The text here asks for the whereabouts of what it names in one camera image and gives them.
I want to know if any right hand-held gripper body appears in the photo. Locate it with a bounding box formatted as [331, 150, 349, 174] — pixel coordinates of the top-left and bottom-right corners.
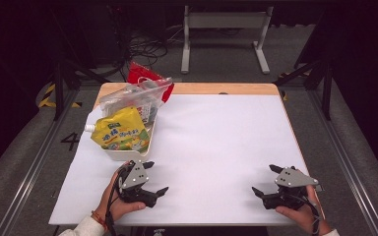
[261, 166, 323, 211]

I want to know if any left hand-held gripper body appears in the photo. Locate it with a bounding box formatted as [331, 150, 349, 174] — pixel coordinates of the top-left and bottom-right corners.
[115, 159, 160, 208]

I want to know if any white divided plastic container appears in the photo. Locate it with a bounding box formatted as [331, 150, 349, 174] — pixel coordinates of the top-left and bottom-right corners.
[102, 112, 158, 162]

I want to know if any yellow spout pouch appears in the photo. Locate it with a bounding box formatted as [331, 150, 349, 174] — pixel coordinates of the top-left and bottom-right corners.
[84, 105, 153, 152]

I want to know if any clear bag of dark seaweed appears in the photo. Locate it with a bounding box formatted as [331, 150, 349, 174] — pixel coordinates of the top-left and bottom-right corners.
[98, 77, 173, 128]

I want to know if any red seasoning packet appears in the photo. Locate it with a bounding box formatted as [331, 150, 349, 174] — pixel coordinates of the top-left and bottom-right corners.
[126, 61, 175, 103]

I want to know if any person's left hand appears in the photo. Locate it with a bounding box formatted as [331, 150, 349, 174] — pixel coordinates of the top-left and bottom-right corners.
[94, 169, 148, 227]

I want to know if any person's right hand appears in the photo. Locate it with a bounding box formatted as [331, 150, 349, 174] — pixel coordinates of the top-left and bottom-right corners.
[275, 185, 325, 236]

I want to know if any white table mat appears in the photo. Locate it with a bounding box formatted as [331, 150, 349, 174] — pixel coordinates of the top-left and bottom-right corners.
[48, 93, 318, 227]

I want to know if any black tripod stand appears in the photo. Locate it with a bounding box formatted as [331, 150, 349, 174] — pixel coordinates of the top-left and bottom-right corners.
[49, 48, 110, 121]
[273, 48, 335, 121]

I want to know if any yellow black hazard tape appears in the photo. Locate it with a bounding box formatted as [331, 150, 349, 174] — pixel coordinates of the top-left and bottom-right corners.
[37, 83, 83, 109]

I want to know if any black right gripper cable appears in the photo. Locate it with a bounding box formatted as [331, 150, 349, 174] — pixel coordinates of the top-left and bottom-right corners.
[293, 191, 323, 236]

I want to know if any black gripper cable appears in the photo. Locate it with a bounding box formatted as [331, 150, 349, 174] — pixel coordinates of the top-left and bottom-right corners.
[104, 162, 131, 236]
[293, 191, 323, 236]

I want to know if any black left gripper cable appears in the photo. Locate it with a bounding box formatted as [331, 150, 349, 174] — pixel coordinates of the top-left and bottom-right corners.
[104, 162, 131, 236]

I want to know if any red string bracelet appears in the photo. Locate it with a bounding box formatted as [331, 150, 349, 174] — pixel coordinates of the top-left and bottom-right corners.
[91, 210, 108, 231]

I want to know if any aluminium floor rail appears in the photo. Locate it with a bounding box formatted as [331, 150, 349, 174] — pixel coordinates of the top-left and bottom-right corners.
[0, 88, 81, 236]
[308, 88, 378, 236]

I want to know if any black floor cable bundle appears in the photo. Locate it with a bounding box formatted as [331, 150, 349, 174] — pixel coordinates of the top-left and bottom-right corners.
[119, 30, 180, 83]

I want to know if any white metal desk frame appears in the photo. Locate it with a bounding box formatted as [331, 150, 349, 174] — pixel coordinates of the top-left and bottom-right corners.
[180, 5, 275, 75]

